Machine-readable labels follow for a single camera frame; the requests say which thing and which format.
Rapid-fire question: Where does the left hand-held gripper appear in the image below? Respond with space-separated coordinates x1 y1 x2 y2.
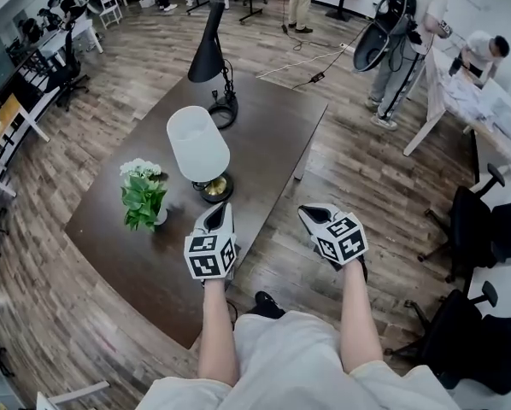
183 202 238 282

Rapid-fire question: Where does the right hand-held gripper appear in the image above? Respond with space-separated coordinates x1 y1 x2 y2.
297 203 370 272

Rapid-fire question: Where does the white shade table lamp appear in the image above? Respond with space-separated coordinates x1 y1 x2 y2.
166 105 235 205

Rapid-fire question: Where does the person's right forearm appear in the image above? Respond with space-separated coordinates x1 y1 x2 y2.
338 259 385 375

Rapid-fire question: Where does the person's left forearm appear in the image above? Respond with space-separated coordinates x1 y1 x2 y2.
197 278 241 387

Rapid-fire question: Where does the black cone desk lamp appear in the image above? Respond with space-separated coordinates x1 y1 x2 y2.
187 1 239 131

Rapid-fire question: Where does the white table with legs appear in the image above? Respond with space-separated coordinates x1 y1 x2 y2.
35 380 111 410

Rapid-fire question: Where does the green plant in white pot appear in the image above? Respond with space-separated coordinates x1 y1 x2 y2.
119 158 170 233

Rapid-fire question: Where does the person's left shoe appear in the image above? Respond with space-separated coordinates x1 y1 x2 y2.
244 290 287 320

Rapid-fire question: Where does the person's pale shirt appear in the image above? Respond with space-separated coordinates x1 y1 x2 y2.
135 309 461 410

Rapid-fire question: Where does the white work table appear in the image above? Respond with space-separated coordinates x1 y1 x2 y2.
402 47 511 174

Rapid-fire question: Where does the black backpack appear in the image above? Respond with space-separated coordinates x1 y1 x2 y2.
352 0 443 73

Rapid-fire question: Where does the white cloth pile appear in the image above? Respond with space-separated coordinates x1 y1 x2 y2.
443 73 500 123

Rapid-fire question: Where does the white box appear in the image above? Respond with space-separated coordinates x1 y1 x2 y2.
490 98 511 140

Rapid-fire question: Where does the wood-top white table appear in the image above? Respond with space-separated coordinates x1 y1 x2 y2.
0 91 51 200

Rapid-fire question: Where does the long white table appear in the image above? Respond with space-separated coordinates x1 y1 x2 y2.
37 15 105 66

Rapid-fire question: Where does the black railing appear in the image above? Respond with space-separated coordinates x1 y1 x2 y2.
0 49 51 153

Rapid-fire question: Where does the white wooden chair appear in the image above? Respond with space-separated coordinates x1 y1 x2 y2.
97 0 123 30

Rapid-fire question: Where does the black cable with adapter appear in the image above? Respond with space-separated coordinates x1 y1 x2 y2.
291 27 370 91

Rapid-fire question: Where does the white floor cable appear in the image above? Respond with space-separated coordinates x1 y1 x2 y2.
255 48 346 80

